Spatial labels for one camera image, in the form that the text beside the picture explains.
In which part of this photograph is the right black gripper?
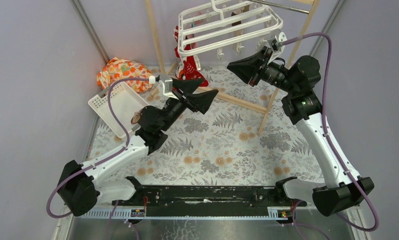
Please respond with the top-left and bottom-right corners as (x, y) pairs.
(226, 46), (297, 94)

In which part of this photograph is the red santa sock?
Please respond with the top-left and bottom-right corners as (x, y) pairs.
(173, 26), (192, 61)

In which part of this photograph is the white clip sock hanger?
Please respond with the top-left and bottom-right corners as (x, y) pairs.
(176, 0), (284, 60)

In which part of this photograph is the pink brown sock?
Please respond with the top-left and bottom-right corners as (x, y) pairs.
(130, 111), (143, 125)

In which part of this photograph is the red patterned sock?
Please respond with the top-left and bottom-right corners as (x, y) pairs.
(175, 56), (209, 87)

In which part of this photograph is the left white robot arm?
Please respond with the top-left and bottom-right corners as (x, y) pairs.
(46, 76), (219, 218)

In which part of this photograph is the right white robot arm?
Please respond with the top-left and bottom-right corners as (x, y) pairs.
(227, 47), (375, 217)

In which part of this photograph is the floral patterned mat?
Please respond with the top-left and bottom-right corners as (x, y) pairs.
(83, 64), (335, 187)

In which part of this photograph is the brown beige sock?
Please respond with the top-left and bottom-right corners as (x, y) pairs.
(230, 3), (250, 37)

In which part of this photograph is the metal hanging rod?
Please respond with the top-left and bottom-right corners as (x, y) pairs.
(249, 0), (310, 15)

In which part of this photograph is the white plastic basket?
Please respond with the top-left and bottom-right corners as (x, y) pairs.
(88, 82), (149, 139)

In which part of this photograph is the orange floral cloth bundle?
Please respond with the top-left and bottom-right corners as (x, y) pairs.
(96, 57), (152, 89)

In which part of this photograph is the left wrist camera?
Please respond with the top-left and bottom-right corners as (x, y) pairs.
(155, 74), (177, 99)

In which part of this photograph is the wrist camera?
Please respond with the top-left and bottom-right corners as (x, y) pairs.
(155, 74), (177, 99)
(268, 31), (287, 52)

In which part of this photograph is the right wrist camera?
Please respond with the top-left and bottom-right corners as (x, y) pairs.
(268, 31), (287, 52)

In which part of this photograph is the wooden drying rack frame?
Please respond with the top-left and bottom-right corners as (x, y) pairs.
(144, 0), (321, 137)

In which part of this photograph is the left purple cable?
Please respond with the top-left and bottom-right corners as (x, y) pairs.
(46, 76), (154, 220)

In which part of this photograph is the purple cable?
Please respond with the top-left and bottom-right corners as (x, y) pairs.
(46, 76), (154, 220)
(280, 32), (380, 240)

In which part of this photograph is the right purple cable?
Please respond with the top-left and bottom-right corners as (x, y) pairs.
(280, 32), (380, 240)

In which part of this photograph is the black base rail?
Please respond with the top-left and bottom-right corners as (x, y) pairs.
(118, 185), (296, 213)

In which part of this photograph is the white slotted cable duct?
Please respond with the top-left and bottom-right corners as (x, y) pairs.
(80, 207), (292, 221)

